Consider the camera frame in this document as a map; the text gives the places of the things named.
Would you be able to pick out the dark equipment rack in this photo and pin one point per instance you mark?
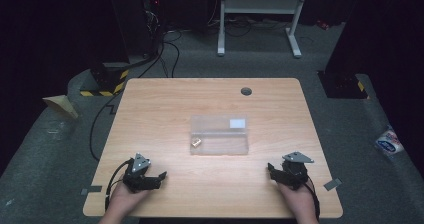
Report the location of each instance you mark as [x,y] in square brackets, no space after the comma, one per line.
[140,20]

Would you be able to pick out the grey tape strip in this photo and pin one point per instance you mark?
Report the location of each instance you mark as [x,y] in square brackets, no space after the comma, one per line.
[332,184]
[91,190]

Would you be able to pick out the person's right hand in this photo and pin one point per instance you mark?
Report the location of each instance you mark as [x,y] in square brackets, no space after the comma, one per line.
[298,202]

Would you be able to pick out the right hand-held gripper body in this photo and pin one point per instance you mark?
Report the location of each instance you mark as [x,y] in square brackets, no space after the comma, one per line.
[296,172]

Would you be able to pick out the beige paper wedge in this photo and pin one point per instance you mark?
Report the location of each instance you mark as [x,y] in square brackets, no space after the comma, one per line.
[61,105]

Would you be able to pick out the black yellow striped base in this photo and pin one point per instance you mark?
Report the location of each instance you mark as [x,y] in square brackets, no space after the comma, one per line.
[345,85]
[108,82]

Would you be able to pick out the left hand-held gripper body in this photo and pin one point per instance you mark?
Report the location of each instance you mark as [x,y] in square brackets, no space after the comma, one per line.
[136,175]

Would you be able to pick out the clear plastic box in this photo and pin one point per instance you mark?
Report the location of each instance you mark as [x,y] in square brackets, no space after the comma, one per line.
[219,135]

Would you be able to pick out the white metal stand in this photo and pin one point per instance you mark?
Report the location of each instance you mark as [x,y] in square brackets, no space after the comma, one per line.
[260,17]

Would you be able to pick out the small beige block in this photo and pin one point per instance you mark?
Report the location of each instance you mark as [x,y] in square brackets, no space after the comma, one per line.
[196,142]

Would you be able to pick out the blue white wipes packet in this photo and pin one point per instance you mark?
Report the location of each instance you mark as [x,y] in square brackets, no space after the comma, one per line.
[388,144]

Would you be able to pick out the round table grommet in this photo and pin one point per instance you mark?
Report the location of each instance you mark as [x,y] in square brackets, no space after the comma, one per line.
[246,91]

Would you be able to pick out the person's left hand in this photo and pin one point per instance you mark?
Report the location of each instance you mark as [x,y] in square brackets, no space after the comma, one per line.
[124,200]

